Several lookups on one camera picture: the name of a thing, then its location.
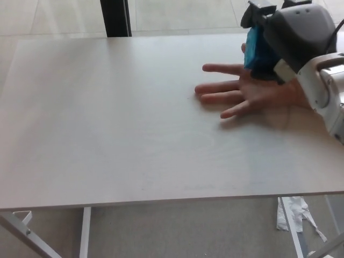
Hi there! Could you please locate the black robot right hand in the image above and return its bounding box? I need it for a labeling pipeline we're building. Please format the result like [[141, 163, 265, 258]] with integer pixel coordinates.
[[240, 0, 338, 85]]

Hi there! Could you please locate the bare person hand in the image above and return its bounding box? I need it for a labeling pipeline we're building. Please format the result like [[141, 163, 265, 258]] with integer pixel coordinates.
[[193, 42, 315, 119]]

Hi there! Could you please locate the blue textured cube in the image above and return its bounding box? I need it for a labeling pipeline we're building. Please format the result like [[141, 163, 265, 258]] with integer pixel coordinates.
[[243, 25, 279, 81]]

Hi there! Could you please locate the white crumpled paper strip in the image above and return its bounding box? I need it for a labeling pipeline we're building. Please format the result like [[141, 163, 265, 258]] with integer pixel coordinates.
[[276, 196, 328, 242]]

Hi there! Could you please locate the pale grey table leg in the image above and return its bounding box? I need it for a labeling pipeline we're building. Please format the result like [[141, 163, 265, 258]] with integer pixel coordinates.
[[323, 194, 342, 232]]

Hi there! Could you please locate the white slanted table leg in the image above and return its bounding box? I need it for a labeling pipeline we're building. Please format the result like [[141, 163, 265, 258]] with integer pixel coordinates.
[[278, 197, 304, 258]]

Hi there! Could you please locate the black vertical pillar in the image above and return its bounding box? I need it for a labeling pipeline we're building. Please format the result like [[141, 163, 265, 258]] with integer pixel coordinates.
[[99, 0, 133, 38]]

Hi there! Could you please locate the light diagonal bar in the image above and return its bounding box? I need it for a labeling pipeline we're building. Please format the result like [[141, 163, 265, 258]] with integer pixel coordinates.
[[307, 230, 344, 258]]

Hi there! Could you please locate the white straight table leg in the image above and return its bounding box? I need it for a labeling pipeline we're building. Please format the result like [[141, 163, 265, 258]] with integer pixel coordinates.
[[81, 206, 92, 258]]

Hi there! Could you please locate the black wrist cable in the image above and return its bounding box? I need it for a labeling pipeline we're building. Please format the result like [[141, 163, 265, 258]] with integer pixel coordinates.
[[326, 20, 344, 55]]

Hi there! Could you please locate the white metal bracket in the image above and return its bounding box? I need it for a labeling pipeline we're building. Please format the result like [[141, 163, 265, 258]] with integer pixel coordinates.
[[12, 210, 33, 225]]

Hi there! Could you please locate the grey diagonal frame bar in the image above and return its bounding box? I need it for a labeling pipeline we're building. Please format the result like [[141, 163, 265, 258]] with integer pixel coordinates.
[[0, 213, 63, 258]]

